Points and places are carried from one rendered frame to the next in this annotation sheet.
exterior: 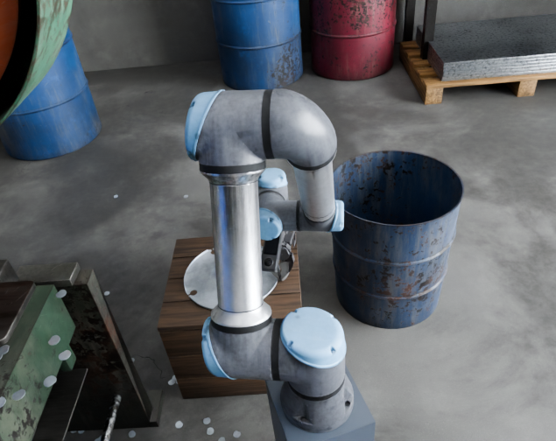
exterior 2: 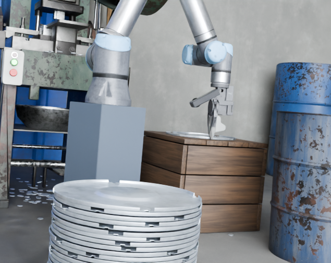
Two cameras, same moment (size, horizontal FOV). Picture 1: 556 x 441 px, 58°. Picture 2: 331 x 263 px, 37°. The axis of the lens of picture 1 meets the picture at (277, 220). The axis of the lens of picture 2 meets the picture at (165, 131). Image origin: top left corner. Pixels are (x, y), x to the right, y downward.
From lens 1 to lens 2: 183 cm
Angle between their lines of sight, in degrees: 65
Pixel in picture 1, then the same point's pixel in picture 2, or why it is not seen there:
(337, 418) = (93, 94)
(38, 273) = not seen: hidden behind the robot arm
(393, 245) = (282, 135)
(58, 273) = not seen: hidden behind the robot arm
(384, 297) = (275, 205)
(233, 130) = not seen: outside the picture
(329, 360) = (100, 40)
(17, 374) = (62, 58)
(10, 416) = (46, 64)
